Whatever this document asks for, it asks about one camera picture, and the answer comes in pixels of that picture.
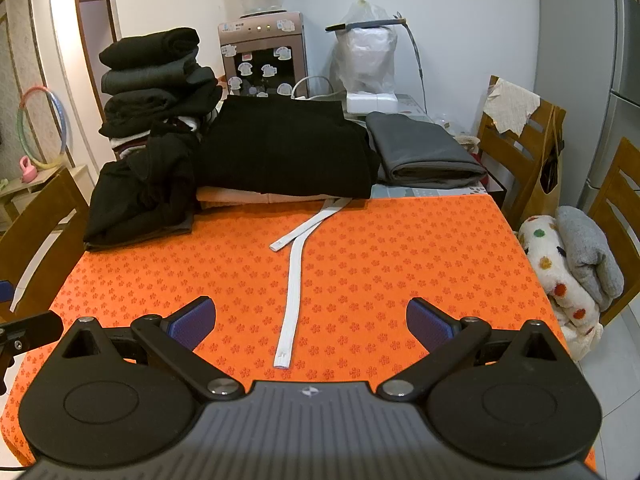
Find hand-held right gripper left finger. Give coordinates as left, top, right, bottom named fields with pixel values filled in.
left=60, top=296, right=246, bottom=402

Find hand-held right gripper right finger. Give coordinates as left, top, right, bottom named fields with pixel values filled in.
left=376, top=297, right=571, bottom=403

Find black coat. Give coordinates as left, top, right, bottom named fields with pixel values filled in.
left=194, top=96, right=382, bottom=201

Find orange floral table mat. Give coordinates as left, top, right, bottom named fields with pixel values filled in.
left=0, top=195, right=598, bottom=471

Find wooden chair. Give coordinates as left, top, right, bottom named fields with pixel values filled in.
left=586, top=137, right=640, bottom=327
left=0, top=167, right=92, bottom=323

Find white fabric belt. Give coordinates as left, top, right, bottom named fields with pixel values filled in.
left=269, top=197, right=354, bottom=369

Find white folded robe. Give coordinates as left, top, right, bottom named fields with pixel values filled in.
left=196, top=185, right=328, bottom=212

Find polka-dot white blanket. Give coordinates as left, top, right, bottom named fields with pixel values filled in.
left=516, top=215, right=607, bottom=362

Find black crumpled garment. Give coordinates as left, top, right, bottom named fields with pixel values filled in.
left=83, top=122, right=200, bottom=253

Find brown paper bag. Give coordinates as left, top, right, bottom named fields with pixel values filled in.
left=520, top=104, right=567, bottom=231

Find pastel hula hoop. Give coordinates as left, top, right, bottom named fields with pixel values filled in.
left=16, top=86, right=68, bottom=171

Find cardboard box with cloth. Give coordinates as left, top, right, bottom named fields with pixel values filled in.
left=476, top=75, right=567, bottom=226

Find striped folded garment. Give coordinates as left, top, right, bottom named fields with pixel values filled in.
left=111, top=114, right=213, bottom=157

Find black folded trousers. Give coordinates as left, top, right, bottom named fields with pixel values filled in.
left=99, top=82, right=224, bottom=139

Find beige torn cloth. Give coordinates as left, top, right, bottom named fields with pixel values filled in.
left=482, top=79, right=542, bottom=135

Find dark grey folded garment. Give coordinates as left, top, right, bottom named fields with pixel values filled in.
left=101, top=55, right=217, bottom=96

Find brown wooden door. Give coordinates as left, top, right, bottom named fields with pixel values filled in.
left=73, top=0, right=120, bottom=137

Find pink cabinet with shells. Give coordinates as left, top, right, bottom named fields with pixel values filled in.
left=217, top=11, right=309, bottom=99

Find black folded sweater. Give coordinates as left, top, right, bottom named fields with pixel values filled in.
left=98, top=27, right=201, bottom=72

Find silver refrigerator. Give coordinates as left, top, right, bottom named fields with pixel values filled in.
left=580, top=0, right=640, bottom=213

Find black desk lamp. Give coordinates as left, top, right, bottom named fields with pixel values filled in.
left=325, top=16, right=427, bottom=113

